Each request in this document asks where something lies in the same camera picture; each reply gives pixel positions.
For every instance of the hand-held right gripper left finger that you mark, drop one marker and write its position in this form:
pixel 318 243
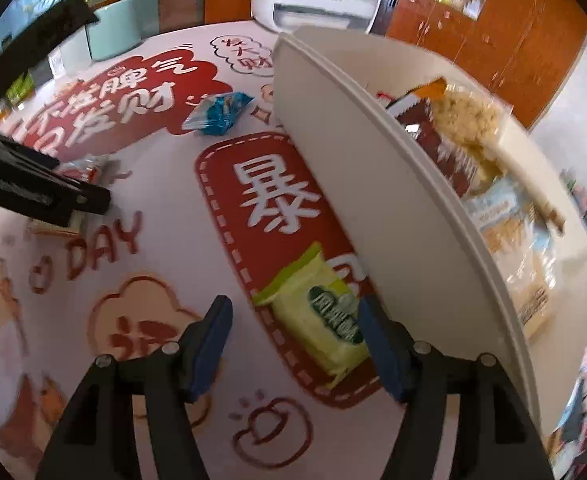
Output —
pixel 208 350

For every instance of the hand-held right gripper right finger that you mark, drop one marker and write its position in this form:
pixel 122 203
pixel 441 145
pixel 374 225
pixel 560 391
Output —
pixel 379 350

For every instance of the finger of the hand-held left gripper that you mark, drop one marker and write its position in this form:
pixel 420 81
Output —
pixel 23 149
pixel 83 202

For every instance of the red and white snack packet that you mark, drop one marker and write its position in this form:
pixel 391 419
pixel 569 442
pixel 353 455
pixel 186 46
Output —
pixel 80 170

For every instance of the yellow green snack packet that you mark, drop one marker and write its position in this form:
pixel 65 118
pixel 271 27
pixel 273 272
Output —
pixel 318 315

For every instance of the white plastic storage bin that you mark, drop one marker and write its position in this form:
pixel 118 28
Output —
pixel 373 185

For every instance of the clear bag of crackers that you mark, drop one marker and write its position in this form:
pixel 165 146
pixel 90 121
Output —
pixel 466 120

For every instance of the printed pink tablecloth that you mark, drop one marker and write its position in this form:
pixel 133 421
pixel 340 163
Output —
pixel 148 200

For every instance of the blue snack packet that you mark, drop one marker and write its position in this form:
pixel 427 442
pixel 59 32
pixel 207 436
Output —
pixel 218 112

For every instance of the clear snack bag with print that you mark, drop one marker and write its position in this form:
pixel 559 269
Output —
pixel 513 245

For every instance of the brown snack packet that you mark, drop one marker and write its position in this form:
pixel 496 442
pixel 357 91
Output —
pixel 438 150

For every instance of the wooden wall cabinet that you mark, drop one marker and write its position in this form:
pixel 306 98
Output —
pixel 498 35

